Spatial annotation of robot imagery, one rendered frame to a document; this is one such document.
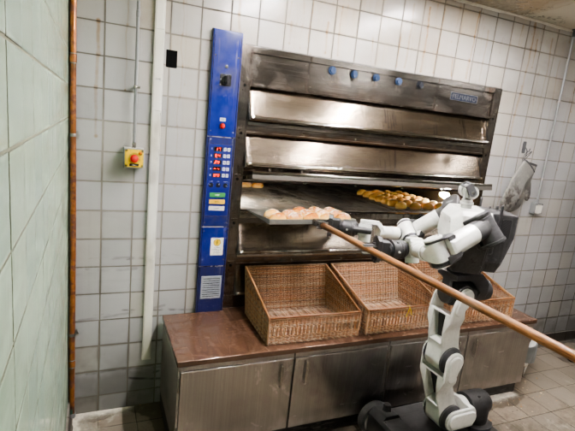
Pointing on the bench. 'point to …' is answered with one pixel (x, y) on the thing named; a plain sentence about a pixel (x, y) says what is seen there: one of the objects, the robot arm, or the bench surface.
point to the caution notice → (216, 246)
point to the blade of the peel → (278, 219)
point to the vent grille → (210, 286)
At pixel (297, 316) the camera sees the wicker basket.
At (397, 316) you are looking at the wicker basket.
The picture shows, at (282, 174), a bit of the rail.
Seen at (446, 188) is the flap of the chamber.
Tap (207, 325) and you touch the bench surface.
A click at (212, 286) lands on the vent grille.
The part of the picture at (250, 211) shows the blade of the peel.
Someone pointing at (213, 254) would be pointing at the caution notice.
